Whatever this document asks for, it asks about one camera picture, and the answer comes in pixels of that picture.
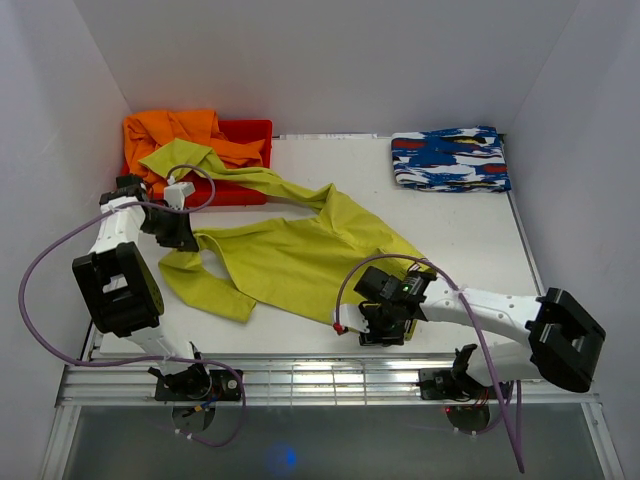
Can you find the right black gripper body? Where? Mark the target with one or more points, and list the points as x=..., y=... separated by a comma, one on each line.
x=380, y=318

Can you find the folded blue patterned trousers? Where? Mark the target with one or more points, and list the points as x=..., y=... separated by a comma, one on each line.
x=454, y=160

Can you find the aluminium frame rail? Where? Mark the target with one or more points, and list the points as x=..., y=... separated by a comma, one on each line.
x=370, y=380

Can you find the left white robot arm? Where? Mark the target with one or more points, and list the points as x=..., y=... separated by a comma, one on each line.
x=119, y=290

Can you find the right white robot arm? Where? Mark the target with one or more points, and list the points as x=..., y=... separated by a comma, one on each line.
x=549, y=337

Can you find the yellow-green trousers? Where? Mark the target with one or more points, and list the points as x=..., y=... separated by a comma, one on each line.
x=294, y=265

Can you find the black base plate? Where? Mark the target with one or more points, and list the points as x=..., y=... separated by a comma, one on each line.
x=192, y=386
x=441, y=385

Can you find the orange trousers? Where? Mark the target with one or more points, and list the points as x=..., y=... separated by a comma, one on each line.
x=238, y=143

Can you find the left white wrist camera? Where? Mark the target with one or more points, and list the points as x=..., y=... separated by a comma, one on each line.
x=175, y=196

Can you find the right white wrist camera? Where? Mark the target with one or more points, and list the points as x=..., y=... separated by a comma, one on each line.
x=348, y=318

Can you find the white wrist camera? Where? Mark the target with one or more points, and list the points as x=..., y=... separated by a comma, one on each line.
x=348, y=318
x=175, y=196

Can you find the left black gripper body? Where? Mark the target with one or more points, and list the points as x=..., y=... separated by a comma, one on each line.
x=167, y=226

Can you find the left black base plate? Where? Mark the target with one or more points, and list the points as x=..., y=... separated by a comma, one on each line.
x=192, y=386

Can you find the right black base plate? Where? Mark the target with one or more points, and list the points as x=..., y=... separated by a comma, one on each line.
x=441, y=385

